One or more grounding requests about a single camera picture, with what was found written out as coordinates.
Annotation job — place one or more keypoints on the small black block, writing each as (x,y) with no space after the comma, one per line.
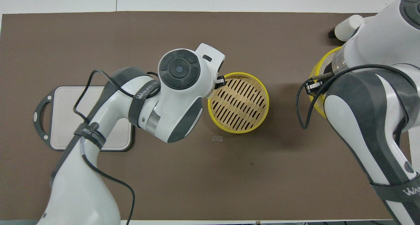
(332,33)

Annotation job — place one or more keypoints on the yellow steamer tier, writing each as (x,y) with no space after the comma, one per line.
(320,65)
(242,103)

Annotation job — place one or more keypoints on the plain white cup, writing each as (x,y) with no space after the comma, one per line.
(348,27)

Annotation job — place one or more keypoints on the grey cutting board black rim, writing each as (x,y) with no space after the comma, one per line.
(65,126)

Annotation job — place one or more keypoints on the clear tape piece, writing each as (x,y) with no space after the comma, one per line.
(217,139)

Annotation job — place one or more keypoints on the brown table mat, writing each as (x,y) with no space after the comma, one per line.
(229,185)

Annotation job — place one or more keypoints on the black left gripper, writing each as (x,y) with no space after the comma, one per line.
(220,81)

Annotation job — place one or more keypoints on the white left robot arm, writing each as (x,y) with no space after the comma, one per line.
(85,192)

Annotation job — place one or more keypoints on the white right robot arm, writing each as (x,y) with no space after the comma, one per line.
(361,120)

